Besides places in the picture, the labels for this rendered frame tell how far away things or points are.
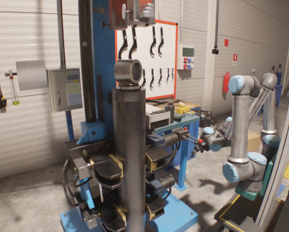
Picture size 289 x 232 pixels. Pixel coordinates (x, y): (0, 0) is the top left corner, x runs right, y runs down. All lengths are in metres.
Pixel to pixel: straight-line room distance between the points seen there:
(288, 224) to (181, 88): 3.46
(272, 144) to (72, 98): 1.91
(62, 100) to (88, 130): 0.61
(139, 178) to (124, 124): 0.42
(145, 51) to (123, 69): 2.54
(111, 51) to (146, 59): 2.16
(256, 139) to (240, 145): 2.55
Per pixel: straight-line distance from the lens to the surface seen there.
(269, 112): 2.02
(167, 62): 3.99
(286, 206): 1.63
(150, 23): 0.96
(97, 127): 1.37
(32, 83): 1.81
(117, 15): 1.32
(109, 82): 1.53
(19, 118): 3.09
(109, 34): 1.54
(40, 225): 2.40
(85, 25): 1.40
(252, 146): 3.91
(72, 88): 1.87
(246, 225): 1.93
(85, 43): 1.38
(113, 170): 1.19
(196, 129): 3.14
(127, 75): 1.09
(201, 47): 4.86
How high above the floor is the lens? 1.66
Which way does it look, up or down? 18 degrees down
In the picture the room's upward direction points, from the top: straight up
